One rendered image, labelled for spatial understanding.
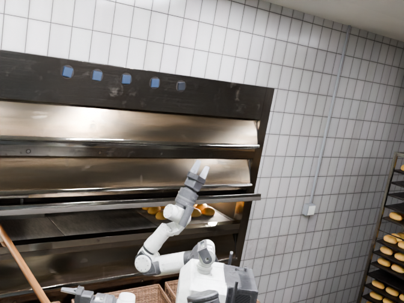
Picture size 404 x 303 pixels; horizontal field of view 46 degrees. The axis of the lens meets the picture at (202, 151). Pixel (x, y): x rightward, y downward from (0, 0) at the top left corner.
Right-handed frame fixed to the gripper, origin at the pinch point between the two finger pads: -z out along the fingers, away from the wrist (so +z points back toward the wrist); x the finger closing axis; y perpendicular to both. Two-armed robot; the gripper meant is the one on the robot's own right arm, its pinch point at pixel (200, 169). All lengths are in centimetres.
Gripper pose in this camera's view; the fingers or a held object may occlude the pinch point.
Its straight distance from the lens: 214.8
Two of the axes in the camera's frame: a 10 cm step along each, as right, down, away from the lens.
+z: -4.4, 8.9, -1.0
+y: -8.2, -3.6, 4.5
